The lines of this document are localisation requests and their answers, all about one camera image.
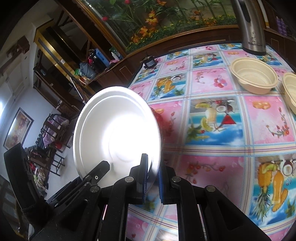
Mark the steel thermos jug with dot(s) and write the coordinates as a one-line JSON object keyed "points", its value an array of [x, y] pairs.
{"points": [[248, 19]]}

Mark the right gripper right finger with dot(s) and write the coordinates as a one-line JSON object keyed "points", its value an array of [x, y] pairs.
{"points": [[175, 190]]}

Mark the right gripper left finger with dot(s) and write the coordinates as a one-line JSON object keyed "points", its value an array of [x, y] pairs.
{"points": [[116, 199]]}

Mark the colourful fruit tablecloth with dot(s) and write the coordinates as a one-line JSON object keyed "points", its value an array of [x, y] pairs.
{"points": [[241, 143]]}

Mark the blue container on counter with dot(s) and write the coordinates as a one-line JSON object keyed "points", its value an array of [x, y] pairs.
{"points": [[101, 57]]}

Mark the white bowl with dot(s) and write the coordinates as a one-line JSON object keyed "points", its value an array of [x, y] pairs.
{"points": [[118, 126]]}

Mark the framed wall picture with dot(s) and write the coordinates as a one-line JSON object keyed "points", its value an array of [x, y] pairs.
{"points": [[18, 130]]}

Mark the flower display cabinet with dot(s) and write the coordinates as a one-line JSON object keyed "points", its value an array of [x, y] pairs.
{"points": [[132, 24]]}

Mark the purple bottles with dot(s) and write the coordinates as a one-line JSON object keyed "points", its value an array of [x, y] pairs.
{"points": [[282, 29]]}

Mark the beige bowl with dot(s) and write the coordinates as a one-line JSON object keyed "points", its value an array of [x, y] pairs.
{"points": [[254, 75], [289, 85]]}

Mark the small black jar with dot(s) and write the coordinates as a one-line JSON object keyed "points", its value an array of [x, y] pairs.
{"points": [[149, 62]]}

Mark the wooden side counter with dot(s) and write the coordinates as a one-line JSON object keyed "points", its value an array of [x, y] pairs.
{"points": [[122, 72]]}

